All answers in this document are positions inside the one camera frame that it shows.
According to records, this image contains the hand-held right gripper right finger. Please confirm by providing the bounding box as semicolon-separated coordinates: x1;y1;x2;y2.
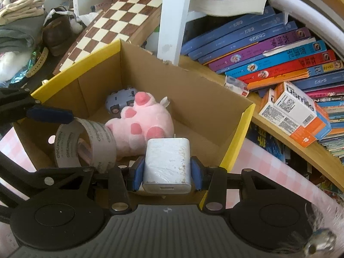
189;157;281;214

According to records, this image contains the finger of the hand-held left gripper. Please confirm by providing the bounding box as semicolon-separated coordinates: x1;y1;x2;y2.
0;87;75;125
0;150;95;194

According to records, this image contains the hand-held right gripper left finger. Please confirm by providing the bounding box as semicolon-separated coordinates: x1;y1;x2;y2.
51;156;146;215

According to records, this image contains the white charger plug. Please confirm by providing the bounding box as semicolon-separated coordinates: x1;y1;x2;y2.
141;137;192;195

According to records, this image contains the clear tape roll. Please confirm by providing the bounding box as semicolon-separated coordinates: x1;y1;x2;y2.
54;118;118;174

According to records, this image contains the pink plush pig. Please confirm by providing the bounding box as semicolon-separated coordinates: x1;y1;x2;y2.
104;91;175;158

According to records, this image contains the yellow cardboard box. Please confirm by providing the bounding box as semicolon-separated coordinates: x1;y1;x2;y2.
13;39;256;174

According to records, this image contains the purple grey toy car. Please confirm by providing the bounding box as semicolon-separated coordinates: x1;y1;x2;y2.
105;87;138;115

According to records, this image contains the pink cartoon desk mat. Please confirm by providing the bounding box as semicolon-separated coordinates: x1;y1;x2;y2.
0;127;344;248

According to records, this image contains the brown bag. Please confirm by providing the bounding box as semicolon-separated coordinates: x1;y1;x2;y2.
42;8;74;57

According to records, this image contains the folded clothes pile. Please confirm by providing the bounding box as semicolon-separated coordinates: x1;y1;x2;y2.
0;0;47;53

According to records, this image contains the small red white box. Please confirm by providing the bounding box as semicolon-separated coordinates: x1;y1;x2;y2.
224;75;249;97

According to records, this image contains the brown white chessboard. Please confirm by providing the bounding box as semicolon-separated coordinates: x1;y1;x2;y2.
52;0;163;76

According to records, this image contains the row of colourful books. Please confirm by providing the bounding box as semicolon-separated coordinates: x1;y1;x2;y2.
180;5;344;165

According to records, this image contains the silver bell charm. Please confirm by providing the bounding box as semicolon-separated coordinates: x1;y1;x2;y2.
304;228;337;257

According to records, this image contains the white wooden bookshelf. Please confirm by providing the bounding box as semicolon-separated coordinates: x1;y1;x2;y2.
72;0;344;184

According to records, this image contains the thick open book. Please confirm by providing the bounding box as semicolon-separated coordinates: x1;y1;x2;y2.
191;0;270;16

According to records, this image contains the white plastic bar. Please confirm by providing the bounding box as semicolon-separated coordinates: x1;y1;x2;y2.
269;0;344;47

